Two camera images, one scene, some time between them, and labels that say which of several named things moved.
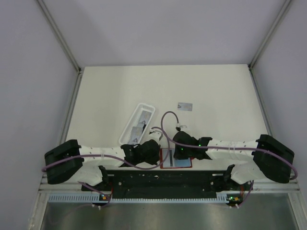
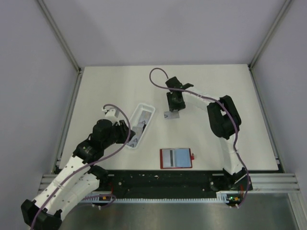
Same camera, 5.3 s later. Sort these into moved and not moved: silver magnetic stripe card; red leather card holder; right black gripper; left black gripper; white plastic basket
Moved: left black gripper; right black gripper
Not moved: red leather card holder; silver magnetic stripe card; white plastic basket
